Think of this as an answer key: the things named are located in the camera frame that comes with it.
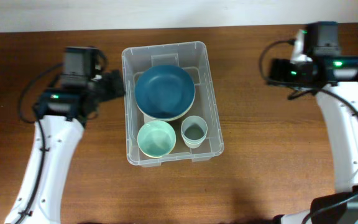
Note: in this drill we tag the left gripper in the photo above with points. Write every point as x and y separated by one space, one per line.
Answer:
113 81

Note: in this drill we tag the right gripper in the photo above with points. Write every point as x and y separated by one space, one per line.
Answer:
277 70

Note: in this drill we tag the cream plate bowl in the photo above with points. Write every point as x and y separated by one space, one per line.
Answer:
165 109

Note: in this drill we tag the blue plate bowl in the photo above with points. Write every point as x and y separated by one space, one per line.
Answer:
165 81

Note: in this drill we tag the small mint green bowl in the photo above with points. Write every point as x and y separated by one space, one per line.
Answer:
156 139

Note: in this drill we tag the grey plastic cup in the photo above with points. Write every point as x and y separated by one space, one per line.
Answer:
194 127

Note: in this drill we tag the cream plastic cup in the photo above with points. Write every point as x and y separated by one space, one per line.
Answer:
193 145

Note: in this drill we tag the small yellow bowl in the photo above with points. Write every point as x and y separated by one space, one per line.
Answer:
171 145

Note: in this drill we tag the mint green plastic cup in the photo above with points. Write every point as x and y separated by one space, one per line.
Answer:
193 141

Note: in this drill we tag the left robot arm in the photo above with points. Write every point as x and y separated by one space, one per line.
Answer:
61 113

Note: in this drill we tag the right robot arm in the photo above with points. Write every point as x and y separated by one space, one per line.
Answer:
318 67

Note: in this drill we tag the clear plastic storage container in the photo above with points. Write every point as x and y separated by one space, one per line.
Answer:
193 58

